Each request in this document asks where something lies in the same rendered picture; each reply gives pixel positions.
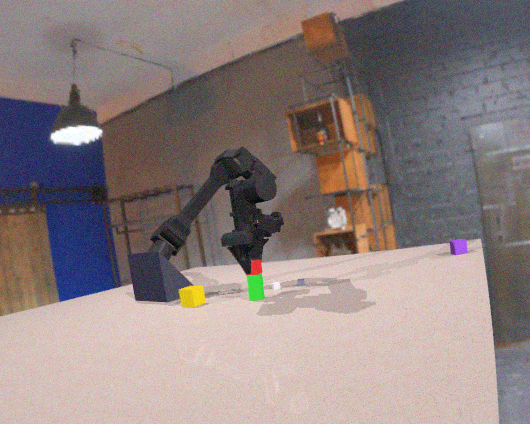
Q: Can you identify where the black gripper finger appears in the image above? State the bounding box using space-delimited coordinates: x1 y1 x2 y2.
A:
251 239 269 261
227 243 256 274

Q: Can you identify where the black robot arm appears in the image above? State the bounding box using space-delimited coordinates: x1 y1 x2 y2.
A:
147 147 284 260

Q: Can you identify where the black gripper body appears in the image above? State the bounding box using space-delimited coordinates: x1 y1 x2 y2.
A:
221 204 272 247

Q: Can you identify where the green block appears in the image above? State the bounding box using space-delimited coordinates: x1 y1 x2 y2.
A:
247 273 264 289
248 286 265 301

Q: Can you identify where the yellow block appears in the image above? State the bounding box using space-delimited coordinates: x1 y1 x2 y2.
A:
178 286 206 307

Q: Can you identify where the red block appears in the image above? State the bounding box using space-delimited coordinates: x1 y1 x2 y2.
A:
246 260 262 276

